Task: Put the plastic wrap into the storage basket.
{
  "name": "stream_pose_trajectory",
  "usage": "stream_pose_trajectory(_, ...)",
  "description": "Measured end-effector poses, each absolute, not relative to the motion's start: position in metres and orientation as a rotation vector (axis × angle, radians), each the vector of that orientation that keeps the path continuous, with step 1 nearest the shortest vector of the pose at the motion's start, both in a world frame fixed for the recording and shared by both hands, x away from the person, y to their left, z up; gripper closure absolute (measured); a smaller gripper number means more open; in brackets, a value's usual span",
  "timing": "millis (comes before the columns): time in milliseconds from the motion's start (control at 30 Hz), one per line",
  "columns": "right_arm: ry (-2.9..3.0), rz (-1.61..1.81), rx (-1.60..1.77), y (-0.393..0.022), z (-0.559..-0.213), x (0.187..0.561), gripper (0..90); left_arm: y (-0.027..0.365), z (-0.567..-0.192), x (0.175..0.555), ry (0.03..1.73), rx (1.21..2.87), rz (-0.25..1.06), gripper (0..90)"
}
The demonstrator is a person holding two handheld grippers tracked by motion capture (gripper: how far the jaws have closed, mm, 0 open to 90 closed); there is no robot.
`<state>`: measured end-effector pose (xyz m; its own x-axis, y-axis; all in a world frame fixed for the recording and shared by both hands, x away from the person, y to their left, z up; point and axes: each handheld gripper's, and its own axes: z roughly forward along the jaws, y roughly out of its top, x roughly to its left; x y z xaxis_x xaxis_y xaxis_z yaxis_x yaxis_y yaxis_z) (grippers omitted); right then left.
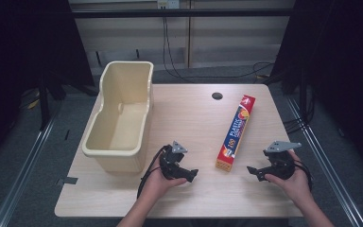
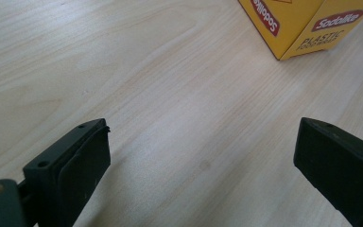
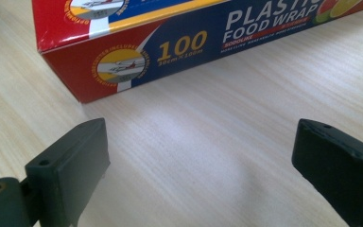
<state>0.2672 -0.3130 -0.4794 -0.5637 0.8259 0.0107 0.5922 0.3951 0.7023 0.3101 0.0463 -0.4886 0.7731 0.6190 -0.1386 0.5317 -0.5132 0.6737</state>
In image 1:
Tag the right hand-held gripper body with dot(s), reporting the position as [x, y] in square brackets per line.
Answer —
[280, 164]

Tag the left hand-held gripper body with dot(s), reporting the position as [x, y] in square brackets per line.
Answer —
[170, 160]

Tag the long red plastic wrap box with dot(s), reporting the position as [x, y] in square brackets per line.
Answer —
[238, 129]

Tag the cream plastic bin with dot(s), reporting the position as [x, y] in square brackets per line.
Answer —
[119, 126]

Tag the person's right hand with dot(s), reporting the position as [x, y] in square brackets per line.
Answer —
[296, 186]

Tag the person's left hand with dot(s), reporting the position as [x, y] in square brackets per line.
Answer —
[159, 187]

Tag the round black table grommet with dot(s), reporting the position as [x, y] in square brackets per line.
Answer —
[217, 96]

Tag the black tape piece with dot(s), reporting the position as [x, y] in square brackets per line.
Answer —
[66, 180]

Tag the small black tape strip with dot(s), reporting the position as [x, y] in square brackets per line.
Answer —
[66, 135]

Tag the black curtain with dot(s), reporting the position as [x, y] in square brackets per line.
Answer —
[19, 63]
[343, 69]

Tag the black horizontal bar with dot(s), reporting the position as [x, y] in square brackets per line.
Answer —
[182, 13]

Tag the metal floor rail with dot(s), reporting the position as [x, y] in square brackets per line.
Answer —
[22, 170]
[324, 164]

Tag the white wall power outlet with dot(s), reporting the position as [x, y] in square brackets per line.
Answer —
[168, 3]

